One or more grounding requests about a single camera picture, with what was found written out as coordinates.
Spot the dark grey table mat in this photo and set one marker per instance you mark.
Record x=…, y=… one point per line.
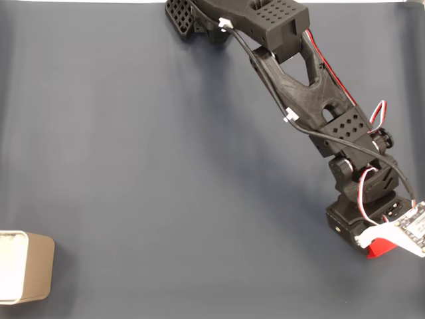
x=133, y=166

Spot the red cube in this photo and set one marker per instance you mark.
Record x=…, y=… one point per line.
x=382, y=249

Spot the beige box with white inside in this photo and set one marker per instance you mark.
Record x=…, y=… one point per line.
x=36, y=266

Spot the white wrist camera board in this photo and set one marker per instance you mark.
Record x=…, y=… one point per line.
x=411, y=232

